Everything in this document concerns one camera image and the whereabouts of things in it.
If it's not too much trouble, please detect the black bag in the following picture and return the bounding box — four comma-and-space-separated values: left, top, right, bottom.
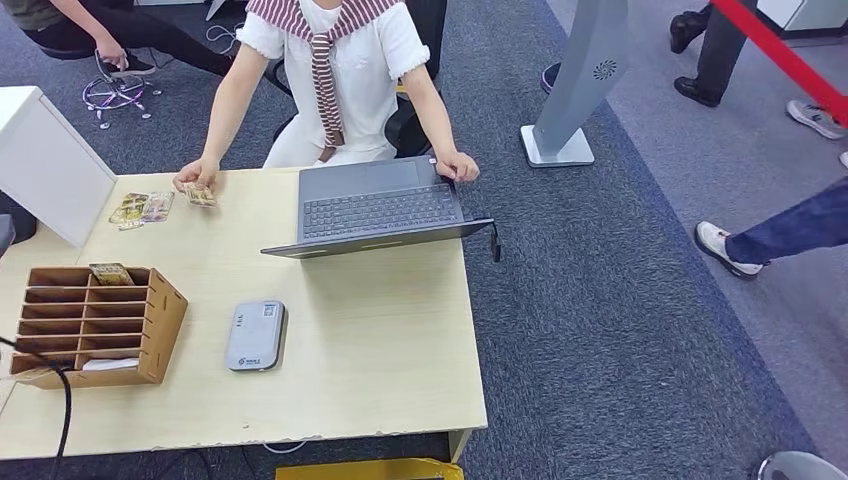
0, 192, 39, 245

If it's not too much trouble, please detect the black laptop dongle cable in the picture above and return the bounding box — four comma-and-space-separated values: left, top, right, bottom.
473, 218, 503, 264

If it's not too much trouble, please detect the person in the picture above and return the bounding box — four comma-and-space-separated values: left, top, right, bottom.
694, 177, 848, 281
0, 0, 236, 77
667, 0, 760, 109
786, 99, 848, 170
173, 0, 480, 195

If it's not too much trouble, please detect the grey kiosk stand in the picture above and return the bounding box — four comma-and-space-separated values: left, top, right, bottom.
519, 0, 631, 169

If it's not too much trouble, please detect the grey laptop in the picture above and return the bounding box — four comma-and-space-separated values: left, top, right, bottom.
260, 155, 497, 260

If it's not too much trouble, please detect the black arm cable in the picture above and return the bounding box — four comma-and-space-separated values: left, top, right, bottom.
0, 336, 73, 480

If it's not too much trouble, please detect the black office chair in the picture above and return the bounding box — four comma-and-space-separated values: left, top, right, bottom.
264, 0, 448, 160

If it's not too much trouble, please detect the white cabinet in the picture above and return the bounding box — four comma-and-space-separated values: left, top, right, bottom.
755, 0, 848, 34

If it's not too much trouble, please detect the grey round object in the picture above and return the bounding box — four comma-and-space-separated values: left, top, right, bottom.
757, 451, 846, 480

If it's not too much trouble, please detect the red barrier strip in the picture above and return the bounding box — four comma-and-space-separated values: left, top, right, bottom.
708, 0, 848, 128

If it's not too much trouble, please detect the chrome stool base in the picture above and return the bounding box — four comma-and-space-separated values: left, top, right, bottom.
81, 74, 162, 130

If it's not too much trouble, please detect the yellow floor tape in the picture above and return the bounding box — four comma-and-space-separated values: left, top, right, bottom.
274, 458, 465, 480

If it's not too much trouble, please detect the grey card reader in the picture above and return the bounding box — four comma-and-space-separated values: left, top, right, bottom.
225, 299, 287, 373

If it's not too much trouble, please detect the pale wooden desk leg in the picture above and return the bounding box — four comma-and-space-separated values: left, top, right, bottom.
448, 430, 473, 465

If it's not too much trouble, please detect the wooden slotted card box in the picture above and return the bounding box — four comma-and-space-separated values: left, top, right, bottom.
9, 266, 189, 391

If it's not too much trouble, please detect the person's left hand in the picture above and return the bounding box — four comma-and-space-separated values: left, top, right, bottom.
435, 150, 480, 185

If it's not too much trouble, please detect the person's right hand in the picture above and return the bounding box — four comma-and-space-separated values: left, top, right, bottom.
173, 158, 220, 195

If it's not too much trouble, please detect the white floor cable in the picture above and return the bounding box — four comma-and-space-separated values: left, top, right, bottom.
205, 23, 243, 58

